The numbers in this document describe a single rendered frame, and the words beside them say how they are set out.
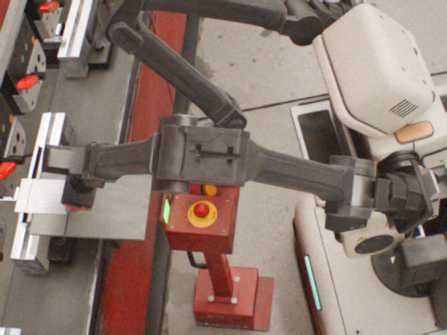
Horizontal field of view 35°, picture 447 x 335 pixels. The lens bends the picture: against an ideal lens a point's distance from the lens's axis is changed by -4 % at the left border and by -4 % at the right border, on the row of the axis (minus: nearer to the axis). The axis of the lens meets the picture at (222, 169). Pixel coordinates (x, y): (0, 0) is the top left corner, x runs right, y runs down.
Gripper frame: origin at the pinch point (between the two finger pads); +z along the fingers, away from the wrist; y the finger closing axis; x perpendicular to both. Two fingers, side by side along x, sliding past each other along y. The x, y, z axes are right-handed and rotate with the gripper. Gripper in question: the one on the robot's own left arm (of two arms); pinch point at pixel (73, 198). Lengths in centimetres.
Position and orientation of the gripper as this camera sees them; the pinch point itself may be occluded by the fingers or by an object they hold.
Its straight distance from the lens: 161.7
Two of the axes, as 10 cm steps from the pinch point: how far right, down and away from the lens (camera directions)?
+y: -0.9, 8.7, -4.9
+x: 9.2, 2.6, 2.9
